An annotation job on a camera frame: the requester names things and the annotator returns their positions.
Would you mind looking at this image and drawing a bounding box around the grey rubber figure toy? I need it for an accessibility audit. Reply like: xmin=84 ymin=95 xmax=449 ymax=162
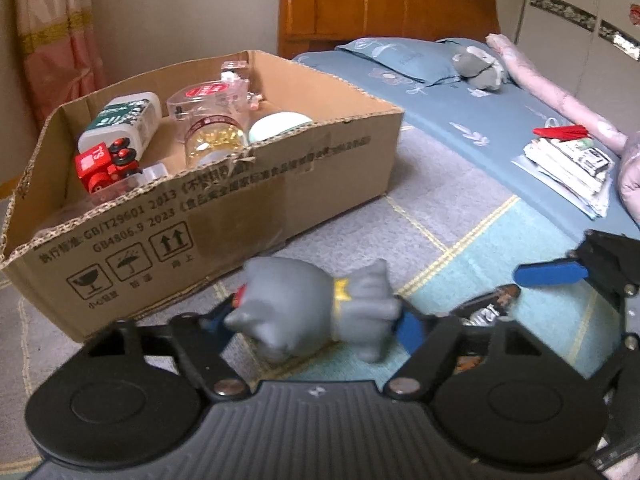
xmin=224 ymin=257 xmax=402 ymax=363

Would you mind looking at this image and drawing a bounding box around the clear plastic jar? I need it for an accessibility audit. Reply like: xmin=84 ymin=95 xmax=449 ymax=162
xmin=90 ymin=162 xmax=169 ymax=205

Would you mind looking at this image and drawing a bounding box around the red toy train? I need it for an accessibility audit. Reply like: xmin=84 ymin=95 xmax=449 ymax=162
xmin=75 ymin=138 xmax=142 ymax=194

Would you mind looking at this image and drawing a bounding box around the golden capsule bottle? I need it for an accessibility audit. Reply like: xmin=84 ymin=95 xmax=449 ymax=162
xmin=184 ymin=114 xmax=248 ymax=168

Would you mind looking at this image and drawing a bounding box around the mint round case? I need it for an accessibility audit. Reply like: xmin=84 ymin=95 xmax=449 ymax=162
xmin=247 ymin=112 xmax=312 ymax=143

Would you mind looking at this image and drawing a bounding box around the white green medical box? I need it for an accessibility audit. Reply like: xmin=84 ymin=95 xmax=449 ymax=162
xmin=77 ymin=92 xmax=162 ymax=160

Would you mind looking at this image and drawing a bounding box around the clear round container red label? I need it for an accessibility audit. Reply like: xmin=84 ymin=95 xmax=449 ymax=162
xmin=166 ymin=79 xmax=248 ymax=140

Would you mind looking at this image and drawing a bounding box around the pink clear trinket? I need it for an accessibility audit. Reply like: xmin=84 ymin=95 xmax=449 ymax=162
xmin=220 ymin=60 xmax=264 ymax=110

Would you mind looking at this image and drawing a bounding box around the grey teal plaid blanket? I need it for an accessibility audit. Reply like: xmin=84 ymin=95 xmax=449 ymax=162
xmin=1 ymin=125 xmax=620 ymax=479

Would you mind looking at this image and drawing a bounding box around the stack of papers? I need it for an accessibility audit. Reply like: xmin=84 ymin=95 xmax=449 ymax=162
xmin=512 ymin=138 xmax=615 ymax=220

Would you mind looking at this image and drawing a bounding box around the red folder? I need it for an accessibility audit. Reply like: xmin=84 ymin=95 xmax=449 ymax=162
xmin=533 ymin=125 xmax=589 ymax=141

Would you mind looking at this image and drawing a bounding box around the cardboard box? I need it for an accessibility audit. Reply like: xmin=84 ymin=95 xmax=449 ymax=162
xmin=1 ymin=50 xmax=404 ymax=341

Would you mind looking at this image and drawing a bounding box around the blue floral bedsheet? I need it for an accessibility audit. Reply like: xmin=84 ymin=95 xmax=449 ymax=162
xmin=295 ymin=37 xmax=639 ymax=240

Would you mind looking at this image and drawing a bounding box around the pink rolled quilt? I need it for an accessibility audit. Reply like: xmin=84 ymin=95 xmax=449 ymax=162
xmin=486 ymin=34 xmax=639 ymax=223

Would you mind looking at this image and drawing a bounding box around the grey plush toy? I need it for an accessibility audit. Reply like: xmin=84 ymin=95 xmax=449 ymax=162
xmin=452 ymin=46 xmax=508 ymax=92

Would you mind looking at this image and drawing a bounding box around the blue pillow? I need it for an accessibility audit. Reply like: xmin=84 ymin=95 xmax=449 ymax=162
xmin=337 ymin=37 xmax=460 ymax=86

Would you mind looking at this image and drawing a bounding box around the pink curtain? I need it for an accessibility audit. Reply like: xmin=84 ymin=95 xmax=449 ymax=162
xmin=15 ymin=0 xmax=105 ymax=124

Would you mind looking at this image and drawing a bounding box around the wooden headboard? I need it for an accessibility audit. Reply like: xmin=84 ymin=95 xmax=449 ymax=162
xmin=278 ymin=0 xmax=500 ymax=58

